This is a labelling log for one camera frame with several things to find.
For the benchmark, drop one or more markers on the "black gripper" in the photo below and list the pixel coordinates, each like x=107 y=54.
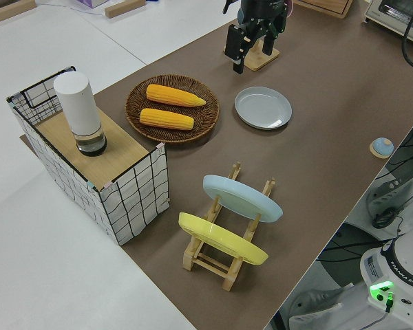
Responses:
x=261 y=8

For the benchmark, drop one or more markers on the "gray round plate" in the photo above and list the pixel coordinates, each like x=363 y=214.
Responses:
x=263 y=108

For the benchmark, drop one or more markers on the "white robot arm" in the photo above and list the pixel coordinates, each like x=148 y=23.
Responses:
x=409 y=256

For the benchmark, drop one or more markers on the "light blue plate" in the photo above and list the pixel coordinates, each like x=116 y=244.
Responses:
x=242 y=199

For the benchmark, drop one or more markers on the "yellow plate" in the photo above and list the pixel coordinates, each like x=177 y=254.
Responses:
x=223 y=239

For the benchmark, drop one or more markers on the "wooden plate rack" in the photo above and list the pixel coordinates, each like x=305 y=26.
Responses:
x=210 y=264

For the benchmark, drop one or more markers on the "wooden mug tree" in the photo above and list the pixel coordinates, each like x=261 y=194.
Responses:
x=258 y=60

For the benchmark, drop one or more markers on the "dark teal mug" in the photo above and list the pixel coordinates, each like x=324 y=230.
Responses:
x=240 y=15

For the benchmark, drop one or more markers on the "pink mug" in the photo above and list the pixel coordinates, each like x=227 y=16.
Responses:
x=289 y=7

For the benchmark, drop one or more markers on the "wooden cabinet box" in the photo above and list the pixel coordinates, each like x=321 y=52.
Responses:
x=325 y=7

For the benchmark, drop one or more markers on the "yellow corn cob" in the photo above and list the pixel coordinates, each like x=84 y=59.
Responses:
x=167 y=118
x=175 y=95

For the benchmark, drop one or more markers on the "brown wicker basket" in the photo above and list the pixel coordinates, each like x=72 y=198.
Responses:
x=172 y=110

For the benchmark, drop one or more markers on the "wooden block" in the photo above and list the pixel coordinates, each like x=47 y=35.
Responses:
x=10 y=10
x=125 y=7

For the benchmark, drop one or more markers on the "cream toaster oven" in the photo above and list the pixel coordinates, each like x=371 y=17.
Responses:
x=392 y=17

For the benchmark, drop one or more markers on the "blue service bell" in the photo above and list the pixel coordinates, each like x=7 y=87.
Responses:
x=382 y=147

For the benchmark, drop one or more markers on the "purple box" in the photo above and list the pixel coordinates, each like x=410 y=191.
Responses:
x=91 y=2

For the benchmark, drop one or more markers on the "white robot mount stand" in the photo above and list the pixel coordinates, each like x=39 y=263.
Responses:
x=385 y=199

